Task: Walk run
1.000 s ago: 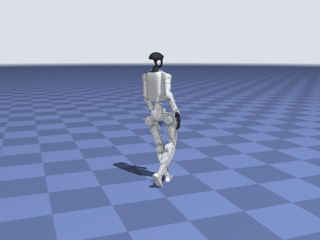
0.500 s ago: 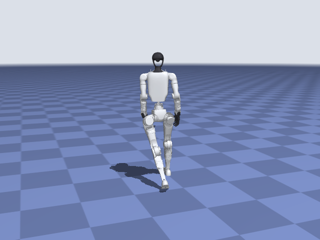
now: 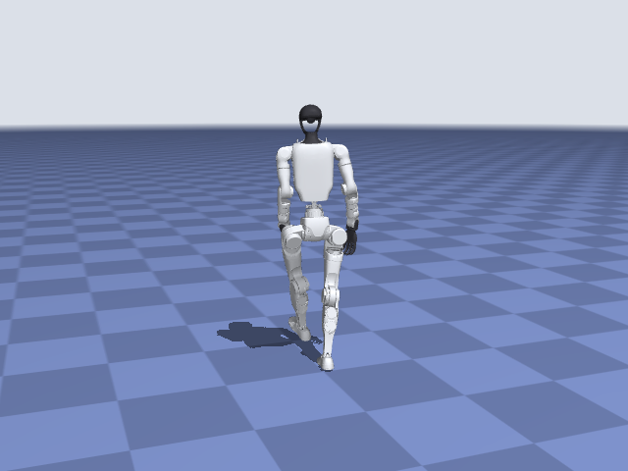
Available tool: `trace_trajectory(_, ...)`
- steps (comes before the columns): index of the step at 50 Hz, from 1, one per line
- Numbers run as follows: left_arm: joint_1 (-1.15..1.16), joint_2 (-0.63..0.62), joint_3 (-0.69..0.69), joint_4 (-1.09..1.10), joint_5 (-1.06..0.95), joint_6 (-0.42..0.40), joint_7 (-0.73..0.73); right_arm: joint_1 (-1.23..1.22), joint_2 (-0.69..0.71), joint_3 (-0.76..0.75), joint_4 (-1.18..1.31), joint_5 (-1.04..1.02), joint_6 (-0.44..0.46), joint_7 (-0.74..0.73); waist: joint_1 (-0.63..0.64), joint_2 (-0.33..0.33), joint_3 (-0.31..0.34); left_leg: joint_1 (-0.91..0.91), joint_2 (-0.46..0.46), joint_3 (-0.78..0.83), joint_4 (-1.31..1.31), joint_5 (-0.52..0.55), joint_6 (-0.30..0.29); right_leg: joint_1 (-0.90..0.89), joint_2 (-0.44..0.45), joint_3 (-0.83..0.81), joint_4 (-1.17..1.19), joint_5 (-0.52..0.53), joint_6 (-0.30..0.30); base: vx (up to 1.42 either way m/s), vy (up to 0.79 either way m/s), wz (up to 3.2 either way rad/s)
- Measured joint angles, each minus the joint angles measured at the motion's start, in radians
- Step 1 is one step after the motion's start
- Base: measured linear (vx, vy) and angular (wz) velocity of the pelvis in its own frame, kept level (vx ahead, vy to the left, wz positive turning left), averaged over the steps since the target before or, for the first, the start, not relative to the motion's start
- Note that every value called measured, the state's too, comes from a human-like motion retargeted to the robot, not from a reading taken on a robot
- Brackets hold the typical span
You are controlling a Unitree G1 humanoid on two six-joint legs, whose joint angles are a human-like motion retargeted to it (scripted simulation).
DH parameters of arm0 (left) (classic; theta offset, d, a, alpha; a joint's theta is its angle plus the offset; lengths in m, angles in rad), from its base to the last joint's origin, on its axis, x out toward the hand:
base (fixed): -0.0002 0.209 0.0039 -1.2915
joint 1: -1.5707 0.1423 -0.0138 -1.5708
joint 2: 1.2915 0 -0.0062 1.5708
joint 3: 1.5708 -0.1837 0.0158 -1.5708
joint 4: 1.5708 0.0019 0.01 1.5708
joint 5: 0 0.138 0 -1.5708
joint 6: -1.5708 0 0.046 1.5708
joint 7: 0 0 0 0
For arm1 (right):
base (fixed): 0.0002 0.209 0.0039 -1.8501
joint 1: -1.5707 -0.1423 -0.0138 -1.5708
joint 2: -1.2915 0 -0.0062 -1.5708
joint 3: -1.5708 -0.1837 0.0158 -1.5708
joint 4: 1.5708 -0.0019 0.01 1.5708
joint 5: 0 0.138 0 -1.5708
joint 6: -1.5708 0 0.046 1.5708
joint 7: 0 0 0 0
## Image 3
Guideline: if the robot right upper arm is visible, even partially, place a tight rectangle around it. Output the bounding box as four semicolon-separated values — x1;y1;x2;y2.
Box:
332;144;356;195

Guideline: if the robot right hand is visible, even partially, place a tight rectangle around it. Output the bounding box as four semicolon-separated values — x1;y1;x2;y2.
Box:
341;220;359;255

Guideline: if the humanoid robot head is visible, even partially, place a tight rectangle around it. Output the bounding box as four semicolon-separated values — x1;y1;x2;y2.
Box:
299;105;323;144

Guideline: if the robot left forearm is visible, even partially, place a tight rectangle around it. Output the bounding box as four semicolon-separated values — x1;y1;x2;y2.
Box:
278;187;290;227

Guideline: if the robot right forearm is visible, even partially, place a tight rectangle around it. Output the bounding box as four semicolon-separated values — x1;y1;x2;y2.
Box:
345;186;359;228

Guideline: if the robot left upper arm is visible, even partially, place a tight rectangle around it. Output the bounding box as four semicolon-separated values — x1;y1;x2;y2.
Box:
276;145;293;199

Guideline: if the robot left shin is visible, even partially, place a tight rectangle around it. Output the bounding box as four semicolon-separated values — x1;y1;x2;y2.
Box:
289;280;308;330

